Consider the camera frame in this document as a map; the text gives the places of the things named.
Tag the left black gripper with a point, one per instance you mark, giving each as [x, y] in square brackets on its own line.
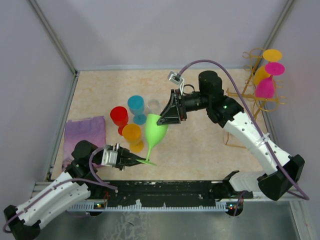
[125, 157]

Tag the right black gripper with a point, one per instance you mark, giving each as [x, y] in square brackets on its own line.
[174, 113]

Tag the clear wine glass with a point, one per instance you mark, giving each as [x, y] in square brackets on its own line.
[154, 107]
[170, 129]

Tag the orange wine glass front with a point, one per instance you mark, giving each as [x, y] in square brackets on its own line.
[133, 135]

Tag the green plastic wine glass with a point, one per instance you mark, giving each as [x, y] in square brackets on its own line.
[154, 134]

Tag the blue plastic wine glass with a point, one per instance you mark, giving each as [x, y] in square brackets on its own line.
[136, 106]

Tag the red plastic wine glass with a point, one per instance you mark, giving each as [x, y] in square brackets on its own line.
[120, 117]

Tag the pink plastic wine glass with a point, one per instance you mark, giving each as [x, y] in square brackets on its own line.
[266, 87]

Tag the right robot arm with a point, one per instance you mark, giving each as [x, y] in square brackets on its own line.
[277, 164]

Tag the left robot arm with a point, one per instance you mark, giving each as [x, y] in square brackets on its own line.
[79, 181]

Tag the purple printed cloth bag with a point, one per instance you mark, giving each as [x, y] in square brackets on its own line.
[89, 129]

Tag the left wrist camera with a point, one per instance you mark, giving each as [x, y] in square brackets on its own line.
[109, 156]

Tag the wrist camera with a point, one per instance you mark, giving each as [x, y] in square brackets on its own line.
[178, 80]
[109, 156]

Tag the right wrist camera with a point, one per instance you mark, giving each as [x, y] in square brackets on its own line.
[178, 80]

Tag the gold wire glass rack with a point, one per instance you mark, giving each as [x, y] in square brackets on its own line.
[258, 58]

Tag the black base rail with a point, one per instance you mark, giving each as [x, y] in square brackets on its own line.
[155, 193]

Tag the white toothed cable duct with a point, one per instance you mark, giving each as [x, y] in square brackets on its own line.
[91, 206]

